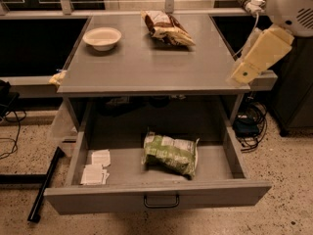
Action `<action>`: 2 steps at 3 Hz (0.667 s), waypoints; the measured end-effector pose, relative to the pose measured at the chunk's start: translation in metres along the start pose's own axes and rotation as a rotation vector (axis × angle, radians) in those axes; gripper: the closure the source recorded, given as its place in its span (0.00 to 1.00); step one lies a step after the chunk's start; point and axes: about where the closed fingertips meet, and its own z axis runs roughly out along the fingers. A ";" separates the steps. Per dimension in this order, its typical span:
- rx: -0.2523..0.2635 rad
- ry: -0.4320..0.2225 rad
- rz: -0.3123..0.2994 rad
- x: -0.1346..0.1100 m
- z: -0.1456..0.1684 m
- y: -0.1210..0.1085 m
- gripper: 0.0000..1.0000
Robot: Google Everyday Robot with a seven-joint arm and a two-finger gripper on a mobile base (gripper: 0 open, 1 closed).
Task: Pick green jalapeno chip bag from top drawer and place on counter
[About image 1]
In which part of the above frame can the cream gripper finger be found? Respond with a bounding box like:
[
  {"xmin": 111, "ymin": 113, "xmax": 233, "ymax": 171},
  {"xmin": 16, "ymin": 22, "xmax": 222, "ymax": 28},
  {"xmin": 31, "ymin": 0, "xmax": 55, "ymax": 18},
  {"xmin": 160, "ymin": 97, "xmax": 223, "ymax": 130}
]
[
  {"xmin": 230, "ymin": 32, "xmax": 260, "ymax": 85},
  {"xmin": 244, "ymin": 25, "xmax": 294, "ymax": 72}
]

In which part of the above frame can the green jalapeno chip bag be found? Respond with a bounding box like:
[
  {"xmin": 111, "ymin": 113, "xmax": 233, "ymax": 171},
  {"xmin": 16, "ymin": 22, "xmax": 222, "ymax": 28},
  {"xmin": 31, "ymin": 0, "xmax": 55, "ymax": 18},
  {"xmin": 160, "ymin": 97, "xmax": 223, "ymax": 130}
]
[{"xmin": 142, "ymin": 132, "xmax": 199, "ymax": 179}]

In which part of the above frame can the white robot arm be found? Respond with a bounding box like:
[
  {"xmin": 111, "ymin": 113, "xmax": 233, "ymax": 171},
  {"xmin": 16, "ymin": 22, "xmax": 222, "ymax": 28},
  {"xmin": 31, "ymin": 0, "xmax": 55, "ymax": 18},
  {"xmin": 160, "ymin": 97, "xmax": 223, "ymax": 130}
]
[{"xmin": 230, "ymin": 0, "xmax": 313, "ymax": 84}]

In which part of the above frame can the brown chip bag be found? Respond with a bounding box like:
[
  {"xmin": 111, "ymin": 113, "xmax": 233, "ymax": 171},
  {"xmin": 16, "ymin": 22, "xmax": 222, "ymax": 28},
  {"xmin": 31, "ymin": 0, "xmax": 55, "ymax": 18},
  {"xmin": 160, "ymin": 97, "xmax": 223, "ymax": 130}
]
[{"xmin": 141, "ymin": 11, "xmax": 195, "ymax": 46}]

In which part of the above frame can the grey counter cabinet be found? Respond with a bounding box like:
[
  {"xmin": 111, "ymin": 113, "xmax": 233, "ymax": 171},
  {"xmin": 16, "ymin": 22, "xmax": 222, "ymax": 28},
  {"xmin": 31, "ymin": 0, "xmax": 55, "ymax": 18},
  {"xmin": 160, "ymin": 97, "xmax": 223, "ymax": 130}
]
[{"xmin": 58, "ymin": 14, "xmax": 249, "ymax": 126}]

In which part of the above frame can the open grey drawer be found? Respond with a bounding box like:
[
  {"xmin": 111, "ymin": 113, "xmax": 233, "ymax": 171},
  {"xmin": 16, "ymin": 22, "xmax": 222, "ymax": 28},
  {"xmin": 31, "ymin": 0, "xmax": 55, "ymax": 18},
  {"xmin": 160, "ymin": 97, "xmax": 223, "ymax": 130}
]
[{"xmin": 44, "ymin": 98, "xmax": 272, "ymax": 215}]

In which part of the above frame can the white power strip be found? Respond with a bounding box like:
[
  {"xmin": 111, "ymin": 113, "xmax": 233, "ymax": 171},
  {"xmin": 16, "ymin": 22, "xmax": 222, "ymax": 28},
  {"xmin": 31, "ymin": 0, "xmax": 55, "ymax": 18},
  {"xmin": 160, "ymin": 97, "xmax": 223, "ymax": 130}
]
[{"xmin": 237, "ymin": 0, "xmax": 265, "ymax": 16}]

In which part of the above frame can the dark side cabinet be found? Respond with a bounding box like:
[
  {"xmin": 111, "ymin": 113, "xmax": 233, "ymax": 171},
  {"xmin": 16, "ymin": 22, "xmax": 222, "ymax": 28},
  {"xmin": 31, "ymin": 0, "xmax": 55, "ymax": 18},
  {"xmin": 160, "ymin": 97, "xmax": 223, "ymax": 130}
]
[{"xmin": 268, "ymin": 37, "xmax": 313, "ymax": 136}]

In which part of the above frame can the white paper bowl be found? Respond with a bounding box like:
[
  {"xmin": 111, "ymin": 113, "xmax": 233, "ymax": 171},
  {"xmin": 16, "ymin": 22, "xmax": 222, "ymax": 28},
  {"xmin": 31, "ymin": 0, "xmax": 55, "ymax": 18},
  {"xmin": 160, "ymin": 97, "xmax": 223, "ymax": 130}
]
[{"xmin": 83, "ymin": 27, "xmax": 121, "ymax": 51}]

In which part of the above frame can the white paper packet upper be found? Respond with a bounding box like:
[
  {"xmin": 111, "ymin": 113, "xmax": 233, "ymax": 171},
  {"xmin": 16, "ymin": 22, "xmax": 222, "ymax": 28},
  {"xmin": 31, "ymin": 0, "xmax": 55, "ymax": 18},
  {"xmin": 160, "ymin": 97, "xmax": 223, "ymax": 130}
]
[{"xmin": 91, "ymin": 150, "xmax": 111, "ymax": 167}]

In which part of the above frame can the white paper packet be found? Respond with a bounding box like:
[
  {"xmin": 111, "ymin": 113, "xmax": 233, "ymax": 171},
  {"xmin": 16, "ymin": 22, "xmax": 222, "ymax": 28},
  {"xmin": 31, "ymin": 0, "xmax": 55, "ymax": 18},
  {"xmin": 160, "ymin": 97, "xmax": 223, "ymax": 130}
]
[
  {"xmin": 80, "ymin": 164, "xmax": 110, "ymax": 185},
  {"xmin": 91, "ymin": 150, "xmax": 111, "ymax": 167}
]

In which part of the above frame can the white paper packet lower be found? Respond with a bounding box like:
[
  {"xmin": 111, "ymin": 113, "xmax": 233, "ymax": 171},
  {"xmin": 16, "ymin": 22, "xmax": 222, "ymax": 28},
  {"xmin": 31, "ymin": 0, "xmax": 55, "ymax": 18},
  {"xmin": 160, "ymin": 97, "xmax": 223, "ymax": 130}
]
[{"xmin": 80, "ymin": 164, "xmax": 110, "ymax": 185}]

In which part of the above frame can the yellow sponge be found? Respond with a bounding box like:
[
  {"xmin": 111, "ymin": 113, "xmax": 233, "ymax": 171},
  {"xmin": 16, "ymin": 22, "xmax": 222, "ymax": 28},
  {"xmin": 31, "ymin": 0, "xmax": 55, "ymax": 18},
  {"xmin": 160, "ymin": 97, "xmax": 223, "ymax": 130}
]
[{"xmin": 49, "ymin": 70, "xmax": 67, "ymax": 86}]

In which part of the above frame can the black device left edge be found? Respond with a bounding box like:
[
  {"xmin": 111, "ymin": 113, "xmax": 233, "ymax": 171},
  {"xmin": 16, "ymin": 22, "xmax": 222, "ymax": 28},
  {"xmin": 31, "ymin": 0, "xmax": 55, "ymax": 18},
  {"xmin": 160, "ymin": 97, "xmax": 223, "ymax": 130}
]
[{"xmin": 0, "ymin": 80, "xmax": 20, "ymax": 118}]

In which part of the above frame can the black floor bar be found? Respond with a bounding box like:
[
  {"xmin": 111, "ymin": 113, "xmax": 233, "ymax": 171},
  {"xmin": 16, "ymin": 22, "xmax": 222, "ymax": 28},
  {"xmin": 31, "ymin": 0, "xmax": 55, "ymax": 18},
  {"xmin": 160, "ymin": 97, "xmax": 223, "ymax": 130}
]
[{"xmin": 27, "ymin": 147, "xmax": 65, "ymax": 223}]

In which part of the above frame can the white power cable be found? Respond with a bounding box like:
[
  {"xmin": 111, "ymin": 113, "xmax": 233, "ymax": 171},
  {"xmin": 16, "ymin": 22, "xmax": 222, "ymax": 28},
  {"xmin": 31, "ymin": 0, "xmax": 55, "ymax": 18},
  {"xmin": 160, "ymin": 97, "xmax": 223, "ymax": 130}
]
[{"xmin": 232, "ymin": 11, "xmax": 260, "ymax": 59}]

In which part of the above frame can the black drawer handle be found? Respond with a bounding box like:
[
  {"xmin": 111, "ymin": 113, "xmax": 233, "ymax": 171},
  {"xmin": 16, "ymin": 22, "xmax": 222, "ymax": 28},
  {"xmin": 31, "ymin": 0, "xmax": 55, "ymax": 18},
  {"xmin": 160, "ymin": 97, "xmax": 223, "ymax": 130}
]
[{"xmin": 143, "ymin": 195, "xmax": 180, "ymax": 210}]

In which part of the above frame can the black cable left floor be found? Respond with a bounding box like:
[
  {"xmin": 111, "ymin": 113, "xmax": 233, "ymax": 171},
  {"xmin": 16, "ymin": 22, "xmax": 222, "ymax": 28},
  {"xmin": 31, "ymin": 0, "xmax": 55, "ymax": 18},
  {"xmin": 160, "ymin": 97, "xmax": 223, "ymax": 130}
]
[{"xmin": 0, "ymin": 108, "xmax": 27, "ymax": 161}]

